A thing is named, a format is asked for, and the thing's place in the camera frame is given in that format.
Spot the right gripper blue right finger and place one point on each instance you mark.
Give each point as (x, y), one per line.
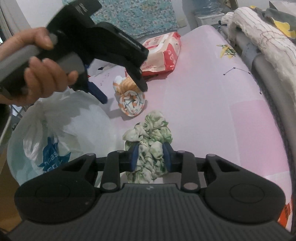
(182, 162)

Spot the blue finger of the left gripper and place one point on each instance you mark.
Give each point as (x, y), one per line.
(96, 92)

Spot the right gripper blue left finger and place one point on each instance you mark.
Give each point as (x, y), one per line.
(116, 163)

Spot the green white cloth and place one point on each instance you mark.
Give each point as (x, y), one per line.
(151, 134)

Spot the person left hand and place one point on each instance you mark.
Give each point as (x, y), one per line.
(43, 77)

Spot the orange white rolled cloth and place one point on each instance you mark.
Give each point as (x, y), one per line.
(131, 99)

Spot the white blue plastic bag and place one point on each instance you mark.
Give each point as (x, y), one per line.
(57, 130)

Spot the pink wet wipes pack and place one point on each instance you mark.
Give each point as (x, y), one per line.
(163, 54)

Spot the white water dispenser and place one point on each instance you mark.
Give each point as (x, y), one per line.
(209, 19)

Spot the white rolled blanket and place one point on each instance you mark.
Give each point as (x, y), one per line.
(277, 48)

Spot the grey patterned quilt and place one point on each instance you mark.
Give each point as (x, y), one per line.
(281, 15)

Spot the floral teal wall cloth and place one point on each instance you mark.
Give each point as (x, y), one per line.
(138, 18)

